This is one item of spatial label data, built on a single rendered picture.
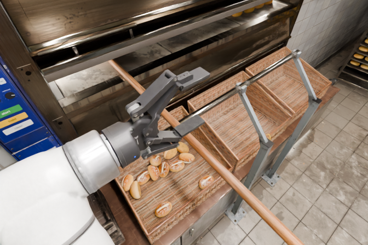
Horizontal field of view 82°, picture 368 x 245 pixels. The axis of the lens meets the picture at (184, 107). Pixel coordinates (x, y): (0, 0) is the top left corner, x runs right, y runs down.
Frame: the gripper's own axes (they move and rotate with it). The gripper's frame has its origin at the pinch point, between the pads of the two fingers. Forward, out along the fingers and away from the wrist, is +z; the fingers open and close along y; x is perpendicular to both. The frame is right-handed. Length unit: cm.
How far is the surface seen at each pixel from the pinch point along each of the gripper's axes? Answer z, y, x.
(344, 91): 271, 149, -7
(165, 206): -6, 84, -14
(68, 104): -21, 31, -55
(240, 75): 93, 66, -51
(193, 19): 34, 5, -41
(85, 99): -15, 31, -55
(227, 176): 5.4, 28.2, 9.0
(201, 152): 5.2, 28.3, -2.2
